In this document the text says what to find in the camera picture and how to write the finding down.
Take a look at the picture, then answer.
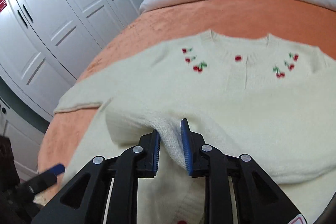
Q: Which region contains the cream cherry knit cardigan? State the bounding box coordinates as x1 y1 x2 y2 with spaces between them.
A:
55 30 335 223

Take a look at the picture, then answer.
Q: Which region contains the white low cabinet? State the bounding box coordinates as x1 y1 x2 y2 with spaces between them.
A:
1 99 49 181

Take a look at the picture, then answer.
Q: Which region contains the white wardrobe with red stickers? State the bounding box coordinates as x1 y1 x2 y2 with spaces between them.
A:
1 0 143 121

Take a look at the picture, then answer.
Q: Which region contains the orange plush bed blanket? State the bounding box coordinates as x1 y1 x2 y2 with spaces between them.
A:
37 0 336 204

